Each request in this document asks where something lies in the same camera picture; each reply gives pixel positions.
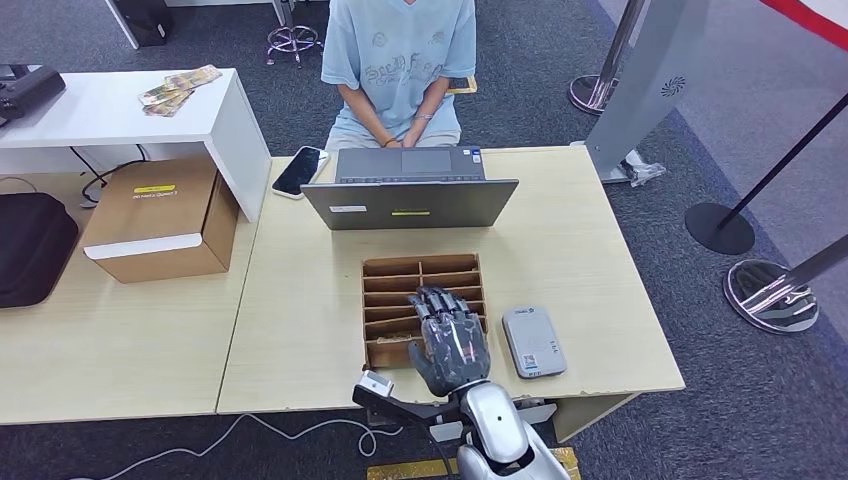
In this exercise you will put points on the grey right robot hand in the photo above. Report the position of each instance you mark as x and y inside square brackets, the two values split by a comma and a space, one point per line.
[457, 354]

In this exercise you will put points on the person's left hand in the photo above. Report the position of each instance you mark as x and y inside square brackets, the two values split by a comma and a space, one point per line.
[412, 139]

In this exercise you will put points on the person's right hand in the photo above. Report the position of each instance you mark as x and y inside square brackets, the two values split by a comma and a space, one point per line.
[391, 143]

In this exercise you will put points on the person's left forearm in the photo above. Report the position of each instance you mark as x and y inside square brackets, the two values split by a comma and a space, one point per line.
[430, 99]

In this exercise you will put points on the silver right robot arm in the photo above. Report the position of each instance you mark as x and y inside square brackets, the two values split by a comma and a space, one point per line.
[497, 424]

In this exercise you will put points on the person's right forearm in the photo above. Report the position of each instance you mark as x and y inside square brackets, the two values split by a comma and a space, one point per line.
[361, 112]

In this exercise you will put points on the room key card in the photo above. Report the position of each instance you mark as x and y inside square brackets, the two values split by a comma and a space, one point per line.
[391, 340]

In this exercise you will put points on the grey card reader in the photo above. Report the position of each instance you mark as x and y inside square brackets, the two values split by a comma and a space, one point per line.
[533, 341]

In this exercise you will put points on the person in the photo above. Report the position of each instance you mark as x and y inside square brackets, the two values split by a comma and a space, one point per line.
[397, 60]

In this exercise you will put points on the wooden card organizer rack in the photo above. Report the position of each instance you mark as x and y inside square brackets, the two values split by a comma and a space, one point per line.
[397, 272]

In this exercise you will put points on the grey laptop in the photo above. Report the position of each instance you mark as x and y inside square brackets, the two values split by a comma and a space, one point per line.
[407, 205]

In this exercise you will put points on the black smartphone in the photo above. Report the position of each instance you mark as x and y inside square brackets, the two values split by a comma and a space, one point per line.
[300, 172]

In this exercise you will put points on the gold floor tape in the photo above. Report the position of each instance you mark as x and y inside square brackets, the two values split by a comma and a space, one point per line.
[411, 469]

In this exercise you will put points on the chrome stool base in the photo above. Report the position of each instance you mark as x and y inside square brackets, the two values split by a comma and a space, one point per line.
[291, 41]

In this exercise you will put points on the chrome stanchion with round base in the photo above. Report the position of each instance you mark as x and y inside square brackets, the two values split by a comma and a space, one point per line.
[588, 95]

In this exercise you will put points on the crumpled clear plastic wrap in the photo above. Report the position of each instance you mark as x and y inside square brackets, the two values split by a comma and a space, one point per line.
[644, 170]

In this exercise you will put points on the grey standing kiosk panel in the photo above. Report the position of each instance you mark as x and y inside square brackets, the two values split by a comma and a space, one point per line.
[646, 86]

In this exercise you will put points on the brown cardboard box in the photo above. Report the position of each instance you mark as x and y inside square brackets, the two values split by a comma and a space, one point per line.
[158, 222]

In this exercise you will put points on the black computer tower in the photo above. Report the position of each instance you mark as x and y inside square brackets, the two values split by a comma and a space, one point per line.
[146, 21]

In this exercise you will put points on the black stanchion with round base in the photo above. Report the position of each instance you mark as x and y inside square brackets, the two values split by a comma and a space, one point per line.
[720, 228]

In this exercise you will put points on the white desk shelf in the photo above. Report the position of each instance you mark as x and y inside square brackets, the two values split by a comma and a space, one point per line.
[86, 112]

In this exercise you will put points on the chrome stanchion with mirror base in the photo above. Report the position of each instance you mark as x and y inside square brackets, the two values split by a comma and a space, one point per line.
[772, 301]

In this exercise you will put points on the black desktop device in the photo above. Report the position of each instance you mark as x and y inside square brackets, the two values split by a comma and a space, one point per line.
[30, 91]

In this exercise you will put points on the black soft case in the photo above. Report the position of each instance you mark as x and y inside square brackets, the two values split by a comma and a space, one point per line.
[30, 248]

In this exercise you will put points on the red barrier belt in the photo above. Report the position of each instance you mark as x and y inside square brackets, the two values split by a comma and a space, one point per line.
[811, 20]

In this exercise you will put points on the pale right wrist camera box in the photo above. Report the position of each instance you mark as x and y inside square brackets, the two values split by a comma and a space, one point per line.
[376, 384]

